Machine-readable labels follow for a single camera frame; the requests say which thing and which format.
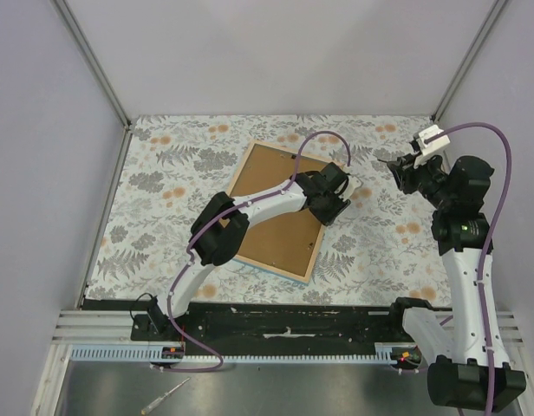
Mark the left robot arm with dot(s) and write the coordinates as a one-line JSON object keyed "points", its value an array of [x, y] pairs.
{"points": [[218, 232]]}

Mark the light blue cable duct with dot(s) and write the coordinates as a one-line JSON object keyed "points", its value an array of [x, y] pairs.
{"points": [[384, 354]]}

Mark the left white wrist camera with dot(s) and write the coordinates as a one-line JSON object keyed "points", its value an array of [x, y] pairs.
{"points": [[353, 183]]}

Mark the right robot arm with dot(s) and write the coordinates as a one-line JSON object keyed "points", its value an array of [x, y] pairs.
{"points": [[469, 367]]}

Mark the clear handled screwdriver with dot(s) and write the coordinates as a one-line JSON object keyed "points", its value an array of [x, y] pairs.
{"points": [[155, 403]]}

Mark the left aluminium corner post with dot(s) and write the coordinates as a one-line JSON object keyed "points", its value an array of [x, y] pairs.
{"points": [[75, 30]]}

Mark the aluminium rail bar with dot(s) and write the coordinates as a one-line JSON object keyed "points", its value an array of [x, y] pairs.
{"points": [[93, 327]]}

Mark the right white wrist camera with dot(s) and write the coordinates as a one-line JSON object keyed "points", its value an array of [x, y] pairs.
{"points": [[427, 143]]}

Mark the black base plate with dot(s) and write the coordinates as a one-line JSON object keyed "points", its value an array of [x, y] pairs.
{"points": [[247, 329]]}

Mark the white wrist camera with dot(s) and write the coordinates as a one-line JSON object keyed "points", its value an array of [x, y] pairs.
{"points": [[353, 183], [427, 143]]}

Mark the floral patterned table mat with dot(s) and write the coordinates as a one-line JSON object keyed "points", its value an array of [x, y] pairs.
{"points": [[379, 249]]}

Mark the right aluminium corner post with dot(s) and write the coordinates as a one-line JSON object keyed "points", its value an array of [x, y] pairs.
{"points": [[484, 32]]}

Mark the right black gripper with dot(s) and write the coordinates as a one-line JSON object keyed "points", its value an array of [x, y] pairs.
{"points": [[405, 173]]}

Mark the aluminium corner post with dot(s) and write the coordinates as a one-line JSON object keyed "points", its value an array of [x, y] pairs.
{"points": [[75, 30], [484, 32]]}

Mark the blue picture frame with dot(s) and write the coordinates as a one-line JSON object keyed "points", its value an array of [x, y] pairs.
{"points": [[288, 244]]}

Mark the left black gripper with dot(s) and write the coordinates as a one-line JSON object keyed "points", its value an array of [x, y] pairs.
{"points": [[329, 218]]}

